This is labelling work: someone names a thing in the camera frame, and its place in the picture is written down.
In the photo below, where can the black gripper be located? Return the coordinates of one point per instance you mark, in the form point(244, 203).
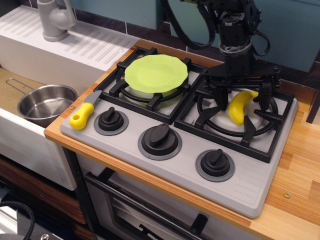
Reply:
point(242, 71)

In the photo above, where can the yellow toy banana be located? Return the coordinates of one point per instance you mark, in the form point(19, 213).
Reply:
point(238, 105)

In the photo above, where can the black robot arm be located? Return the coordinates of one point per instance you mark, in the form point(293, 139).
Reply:
point(235, 21)

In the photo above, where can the black right burner grate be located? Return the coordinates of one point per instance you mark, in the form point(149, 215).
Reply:
point(261, 137)

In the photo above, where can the black burner grate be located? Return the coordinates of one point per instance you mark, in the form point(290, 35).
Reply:
point(163, 107)
point(261, 137)

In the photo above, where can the black right stove knob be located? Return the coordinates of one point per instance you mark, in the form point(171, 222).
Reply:
point(215, 166)

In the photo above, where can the black stove knob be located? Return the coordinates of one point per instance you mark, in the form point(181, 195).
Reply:
point(111, 122)
point(160, 142)
point(215, 166)

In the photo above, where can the black left burner grate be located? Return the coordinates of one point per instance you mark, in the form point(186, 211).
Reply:
point(163, 107)

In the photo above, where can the grey toy stove top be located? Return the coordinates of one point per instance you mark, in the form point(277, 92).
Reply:
point(245, 192)

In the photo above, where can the light green plastic plate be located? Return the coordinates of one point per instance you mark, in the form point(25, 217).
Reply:
point(157, 73)

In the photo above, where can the black middle stove knob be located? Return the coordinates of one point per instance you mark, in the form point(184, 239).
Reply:
point(160, 142)

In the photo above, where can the black left stove knob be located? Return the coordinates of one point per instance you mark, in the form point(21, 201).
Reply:
point(111, 122)

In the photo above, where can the toy oven door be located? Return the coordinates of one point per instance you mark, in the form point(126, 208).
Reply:
point(139, 212)

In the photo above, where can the grey toy faucet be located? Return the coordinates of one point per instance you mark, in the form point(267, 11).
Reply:
point(55, 22)

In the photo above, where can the stainless steel pot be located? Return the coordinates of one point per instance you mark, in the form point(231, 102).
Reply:
point(43, 105)

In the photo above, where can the white toy sink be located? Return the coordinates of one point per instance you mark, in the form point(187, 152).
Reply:
point(27, 60)

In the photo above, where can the yellow handled toy knife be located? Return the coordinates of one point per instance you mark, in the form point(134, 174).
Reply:
point(79, 119)

